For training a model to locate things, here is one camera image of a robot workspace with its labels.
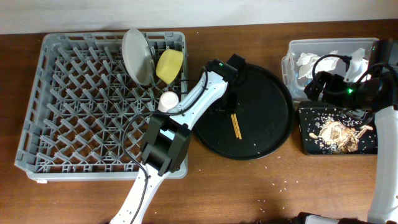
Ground wooden chopstick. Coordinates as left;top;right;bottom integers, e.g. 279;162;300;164
231;114;241;139
231;114;242;140

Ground white tissue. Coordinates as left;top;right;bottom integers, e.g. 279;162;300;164
296;53;339;79

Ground food scraps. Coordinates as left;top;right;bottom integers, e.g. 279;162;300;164
308;120;374;154

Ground pink cup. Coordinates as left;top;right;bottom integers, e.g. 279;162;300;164
157;91;179;113

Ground yellow bowl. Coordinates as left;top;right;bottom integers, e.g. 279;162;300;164
156;49;184;84

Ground grey plate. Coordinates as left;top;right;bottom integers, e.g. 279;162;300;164
122;29;153;86

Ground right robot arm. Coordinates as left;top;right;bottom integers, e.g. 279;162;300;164
304;39;397;223

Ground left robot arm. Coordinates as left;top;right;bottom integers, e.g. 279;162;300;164
111;54;246;223

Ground grey dishwasher rack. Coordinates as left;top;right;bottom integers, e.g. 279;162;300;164
15;32;188;183

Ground black rectangular tray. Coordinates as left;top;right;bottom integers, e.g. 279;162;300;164
298;101;377;156

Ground round black tray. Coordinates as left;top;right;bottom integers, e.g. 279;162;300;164
194;63;295;161

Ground clear plastic bin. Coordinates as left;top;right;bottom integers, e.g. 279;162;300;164
281;37;378;101

